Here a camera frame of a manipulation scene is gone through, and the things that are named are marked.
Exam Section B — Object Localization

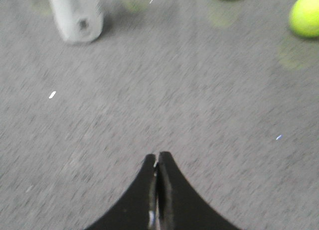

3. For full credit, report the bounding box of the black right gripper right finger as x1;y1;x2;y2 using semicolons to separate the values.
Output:
157;151;239;230

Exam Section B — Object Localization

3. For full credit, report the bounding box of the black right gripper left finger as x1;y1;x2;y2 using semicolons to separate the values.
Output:
86;154;157;230

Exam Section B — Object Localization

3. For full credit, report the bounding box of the plain yellow tennis ball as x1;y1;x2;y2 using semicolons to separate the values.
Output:
289;0;319;38

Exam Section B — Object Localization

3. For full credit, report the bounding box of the white blue tennis ball can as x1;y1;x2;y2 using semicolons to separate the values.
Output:
49;0;104;44

